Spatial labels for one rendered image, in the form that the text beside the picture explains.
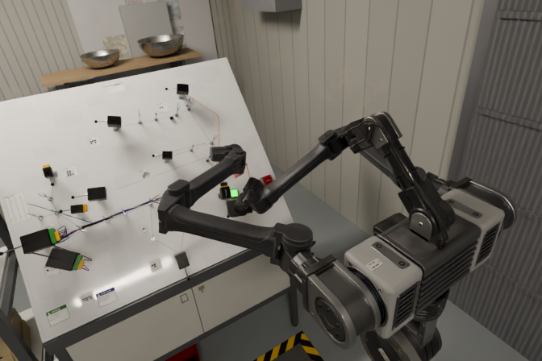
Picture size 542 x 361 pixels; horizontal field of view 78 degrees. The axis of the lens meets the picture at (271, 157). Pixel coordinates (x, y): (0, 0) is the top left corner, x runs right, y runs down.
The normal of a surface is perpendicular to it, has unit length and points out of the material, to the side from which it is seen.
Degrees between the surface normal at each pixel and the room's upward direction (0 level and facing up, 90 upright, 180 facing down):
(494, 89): 90
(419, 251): 0
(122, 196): 50
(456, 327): 0
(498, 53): 90
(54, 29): 90
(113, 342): 90
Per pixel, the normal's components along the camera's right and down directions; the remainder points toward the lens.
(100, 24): 0.53, 0.38
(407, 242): -0.08, -0.87
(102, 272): 0.33, -0.26
